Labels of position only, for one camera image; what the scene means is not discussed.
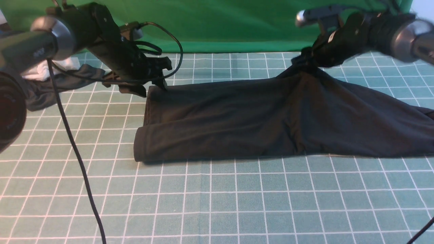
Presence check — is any black camera cable left side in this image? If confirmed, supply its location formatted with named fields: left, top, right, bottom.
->
left=46, top=21, right=184, bottom=244

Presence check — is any black camera cable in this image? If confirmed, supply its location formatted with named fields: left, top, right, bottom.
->
left=46, top=21, right=184, bottom=244
left=405, top=217, right=434, bottom=244

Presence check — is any crumpled white cloth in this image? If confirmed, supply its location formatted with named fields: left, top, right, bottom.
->
left=21, top=57, right=81, bottom=81

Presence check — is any crumpled dark gray garment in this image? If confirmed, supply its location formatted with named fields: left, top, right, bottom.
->
left=25, top=64, right=105, bottom=112

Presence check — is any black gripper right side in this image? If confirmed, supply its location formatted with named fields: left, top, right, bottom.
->
left=292, top=12, right=369, bottom=68

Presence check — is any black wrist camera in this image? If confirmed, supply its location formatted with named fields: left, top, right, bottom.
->
left=119, top=21, right=143, bottom=41
left=295, top=4, right=345, bottom=28

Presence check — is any black camera cable right side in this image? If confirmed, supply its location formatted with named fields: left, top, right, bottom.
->
left=405, top=217, right=434, bottom=244

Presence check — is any dark gray long-sleeve shirt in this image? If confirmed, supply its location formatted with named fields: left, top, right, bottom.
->
left=133, top=67, right=434, bottom=162

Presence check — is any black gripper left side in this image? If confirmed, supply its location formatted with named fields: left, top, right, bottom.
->
left=88, top=37, right=172, bottom=98

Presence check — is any green backdrop cloth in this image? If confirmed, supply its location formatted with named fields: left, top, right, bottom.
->
left=0, top=0, right=415, bottom=55

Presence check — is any black wrist camera right side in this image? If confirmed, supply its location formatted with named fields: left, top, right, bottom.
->
left=295, top=4, right=345, bottom=28

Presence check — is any black wrist camera left side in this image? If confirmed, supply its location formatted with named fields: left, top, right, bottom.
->
left=119, top=21, right=143, bottom=41

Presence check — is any teal checkered tablecloth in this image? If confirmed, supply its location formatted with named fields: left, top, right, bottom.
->
left=0, top=51, right=434, bottom=244

